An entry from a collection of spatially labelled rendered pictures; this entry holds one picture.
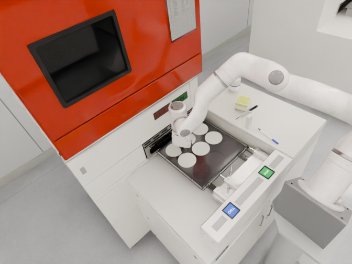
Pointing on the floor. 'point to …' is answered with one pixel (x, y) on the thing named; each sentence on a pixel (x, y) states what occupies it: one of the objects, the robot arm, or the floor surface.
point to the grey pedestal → (300, 244)
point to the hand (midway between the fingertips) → (183, 149)
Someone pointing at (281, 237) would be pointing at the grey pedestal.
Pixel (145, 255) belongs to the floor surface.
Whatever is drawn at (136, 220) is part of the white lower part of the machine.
